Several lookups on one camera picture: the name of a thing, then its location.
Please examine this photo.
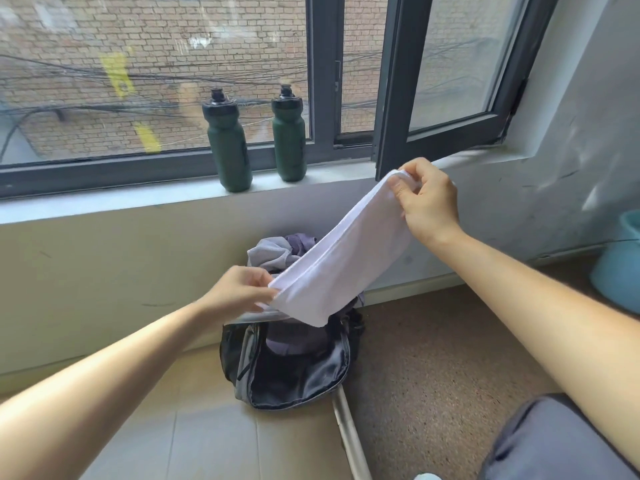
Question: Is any person's left hand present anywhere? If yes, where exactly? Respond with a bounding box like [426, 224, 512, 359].
[198, 266, 280, 319]

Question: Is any person's right hand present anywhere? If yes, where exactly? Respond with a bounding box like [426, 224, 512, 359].
[387, 157, 462, 247]

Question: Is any white cloth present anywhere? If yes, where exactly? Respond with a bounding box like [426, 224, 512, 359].
[260, 170, 418, 328]

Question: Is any person's right forearm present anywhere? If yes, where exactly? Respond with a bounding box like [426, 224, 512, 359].
[426, 226, 640, 456]

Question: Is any person's left forearm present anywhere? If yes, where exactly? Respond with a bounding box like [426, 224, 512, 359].
[0, 299, 227, 480]

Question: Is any grey purple clothing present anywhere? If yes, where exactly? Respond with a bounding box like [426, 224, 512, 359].
[247, 233, 319, 273]

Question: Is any black and grey backpack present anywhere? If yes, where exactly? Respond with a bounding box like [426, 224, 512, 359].
[220, 294, 366, 410]

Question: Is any open grey window sash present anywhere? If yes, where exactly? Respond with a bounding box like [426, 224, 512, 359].
[375, 0, 561, 179]

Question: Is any dark green water bottle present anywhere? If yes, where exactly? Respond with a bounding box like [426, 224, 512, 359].
[271, 85, 308, 183]
[202, 88, 253, 193]

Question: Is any metal floor strip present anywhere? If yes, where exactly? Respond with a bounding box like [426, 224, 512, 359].
[331, 387, 373, 480]

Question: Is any light blue plastic bucket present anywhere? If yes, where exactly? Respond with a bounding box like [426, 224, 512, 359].
[589, 210, 640, 315]

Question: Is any person's grey trouser leg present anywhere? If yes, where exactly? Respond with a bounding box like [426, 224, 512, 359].
[479, 393, 640, 480]

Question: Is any grey window frame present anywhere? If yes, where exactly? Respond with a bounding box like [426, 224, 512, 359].
[0, 0, 396, 199]

